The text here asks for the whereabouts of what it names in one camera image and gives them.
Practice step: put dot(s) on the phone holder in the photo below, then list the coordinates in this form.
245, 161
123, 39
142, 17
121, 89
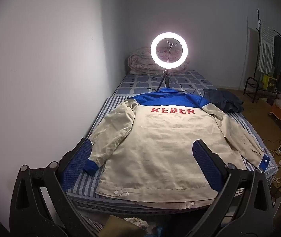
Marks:
171, 44

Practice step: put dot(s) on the yellow box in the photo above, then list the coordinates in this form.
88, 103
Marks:
270, 81

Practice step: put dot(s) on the white striped hanging towel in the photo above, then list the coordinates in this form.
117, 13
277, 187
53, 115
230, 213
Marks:
266, 47

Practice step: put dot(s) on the white fluffy cloth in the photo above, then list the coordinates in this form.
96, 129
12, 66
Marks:
136, 223

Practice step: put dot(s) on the black tripod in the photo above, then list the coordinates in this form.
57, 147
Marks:
165, 75

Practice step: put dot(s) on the blue patterned bed sheet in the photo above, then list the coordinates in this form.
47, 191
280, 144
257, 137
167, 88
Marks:
135, 82

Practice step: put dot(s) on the blue white striped blanket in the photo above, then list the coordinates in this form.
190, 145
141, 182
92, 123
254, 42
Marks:
240, 119

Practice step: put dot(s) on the black clothes rack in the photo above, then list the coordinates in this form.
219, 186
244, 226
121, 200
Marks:
257, 29

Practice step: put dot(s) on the dark blue clothes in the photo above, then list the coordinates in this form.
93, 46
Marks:
224, 101

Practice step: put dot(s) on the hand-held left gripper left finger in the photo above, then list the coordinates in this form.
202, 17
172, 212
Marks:
77, 163

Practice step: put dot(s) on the beige and blue jacket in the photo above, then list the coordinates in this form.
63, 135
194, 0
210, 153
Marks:
167, 140

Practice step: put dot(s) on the olive cloth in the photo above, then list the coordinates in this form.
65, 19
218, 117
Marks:
113, 226

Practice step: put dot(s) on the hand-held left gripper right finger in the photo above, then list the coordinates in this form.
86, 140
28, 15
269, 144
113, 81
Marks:
204, 163

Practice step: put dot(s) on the folded floral quilt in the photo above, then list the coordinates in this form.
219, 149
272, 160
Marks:
138, 61

